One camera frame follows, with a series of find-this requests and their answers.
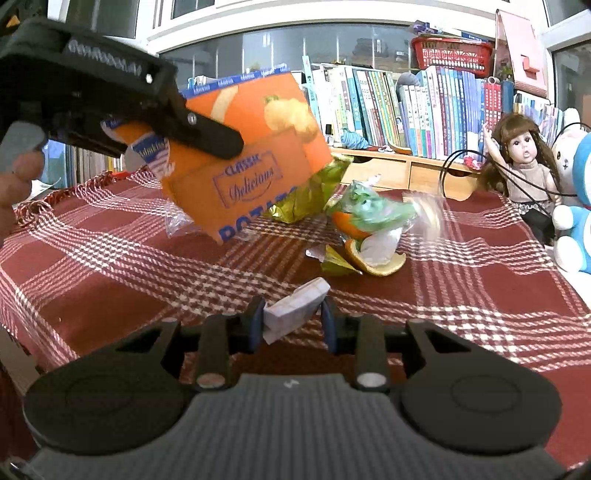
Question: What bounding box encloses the green plastic wrapper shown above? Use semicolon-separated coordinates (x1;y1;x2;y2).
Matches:
330;180;419;232

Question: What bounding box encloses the blue yarn bundle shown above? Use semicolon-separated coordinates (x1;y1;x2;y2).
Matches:
341;129;370;150

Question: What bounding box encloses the row of books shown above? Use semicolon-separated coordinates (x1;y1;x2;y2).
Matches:
302;55;565;158

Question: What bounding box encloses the small gold wrapper piece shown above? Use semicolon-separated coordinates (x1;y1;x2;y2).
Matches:
321;244;363;278

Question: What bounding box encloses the orange chip bag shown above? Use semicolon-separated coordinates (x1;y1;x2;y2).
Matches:
99;69;334;245

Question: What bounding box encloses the black cable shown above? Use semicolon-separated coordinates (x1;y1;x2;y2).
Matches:
438;122;591;200

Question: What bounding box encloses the red plaid cloth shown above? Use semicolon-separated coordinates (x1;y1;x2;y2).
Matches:
0;168;591;467

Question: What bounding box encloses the wooden drawer cabinet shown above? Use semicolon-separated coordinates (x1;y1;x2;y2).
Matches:
330;148;485;202

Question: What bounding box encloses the brown-haired doll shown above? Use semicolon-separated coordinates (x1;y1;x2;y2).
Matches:
478;113;562;245

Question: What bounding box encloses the white plush toy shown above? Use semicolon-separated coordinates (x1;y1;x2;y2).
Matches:
551;108;585;188

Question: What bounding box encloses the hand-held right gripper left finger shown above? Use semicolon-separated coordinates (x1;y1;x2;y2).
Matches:
115;295;269;392

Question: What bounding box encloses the red plastic basket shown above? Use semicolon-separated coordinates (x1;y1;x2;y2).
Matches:
411;36;494;78

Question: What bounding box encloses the pink box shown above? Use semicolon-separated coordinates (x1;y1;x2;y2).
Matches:
494;9;550;99

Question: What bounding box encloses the orange peel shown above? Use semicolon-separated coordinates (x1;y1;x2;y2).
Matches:
344;237;407;278

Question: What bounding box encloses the clear plastic wrapper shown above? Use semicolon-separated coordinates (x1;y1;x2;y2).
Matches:
406;191;447;241
164;200;195;239

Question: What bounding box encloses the person's left hand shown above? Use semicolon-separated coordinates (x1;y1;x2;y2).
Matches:
0;150;47;246

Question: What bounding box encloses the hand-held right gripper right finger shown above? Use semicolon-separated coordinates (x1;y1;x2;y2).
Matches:
321;299;467;393

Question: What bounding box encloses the white tissue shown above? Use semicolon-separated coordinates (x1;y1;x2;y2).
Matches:
360;226;403;268

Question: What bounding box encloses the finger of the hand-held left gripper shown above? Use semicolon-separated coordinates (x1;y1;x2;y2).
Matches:
154;91;245;160

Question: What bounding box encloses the blue plush toy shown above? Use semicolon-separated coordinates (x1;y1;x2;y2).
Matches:
551;134;591;274

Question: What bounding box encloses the white paper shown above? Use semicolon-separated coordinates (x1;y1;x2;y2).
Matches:
263;277;331;344

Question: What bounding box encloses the gold foil wrapper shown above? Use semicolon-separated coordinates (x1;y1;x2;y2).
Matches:
265;154;354;225

